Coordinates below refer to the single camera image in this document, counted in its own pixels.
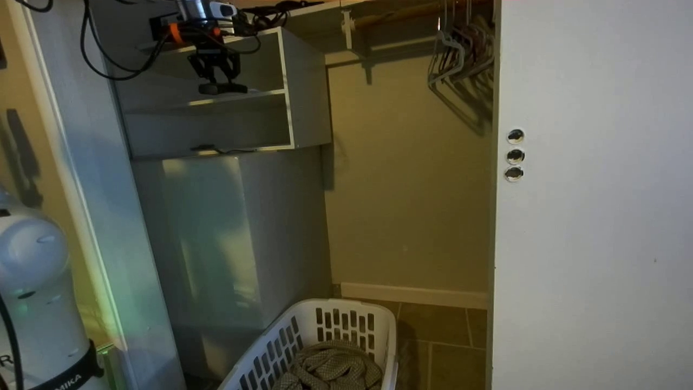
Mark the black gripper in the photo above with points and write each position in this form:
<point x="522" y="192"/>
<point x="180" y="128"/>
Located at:
<point x="216" y="48"/>

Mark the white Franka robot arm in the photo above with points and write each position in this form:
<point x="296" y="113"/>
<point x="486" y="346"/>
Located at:
<point x="36" y="288"/>

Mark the white shelf unit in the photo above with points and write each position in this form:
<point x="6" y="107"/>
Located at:
<point x="305" y="94"/>

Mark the wooden closet rod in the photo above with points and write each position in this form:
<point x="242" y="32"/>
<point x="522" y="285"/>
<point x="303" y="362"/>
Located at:
<point x="425" y="14"/>

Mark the white plastic laundry basket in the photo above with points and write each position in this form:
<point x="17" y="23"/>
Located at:
<point x="338" y="328"/>

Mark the white baseboard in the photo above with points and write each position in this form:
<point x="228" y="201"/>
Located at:
<point x="412" y="296"/>

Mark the grey clothes pile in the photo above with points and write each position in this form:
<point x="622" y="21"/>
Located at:
<point x="327" y="369"/>

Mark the white closet door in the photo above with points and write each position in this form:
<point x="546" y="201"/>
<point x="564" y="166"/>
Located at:
<point x="598" y="218"/>

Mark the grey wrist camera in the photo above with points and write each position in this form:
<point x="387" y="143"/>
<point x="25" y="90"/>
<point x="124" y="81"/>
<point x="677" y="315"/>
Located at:
<point x="209" y="10"/>

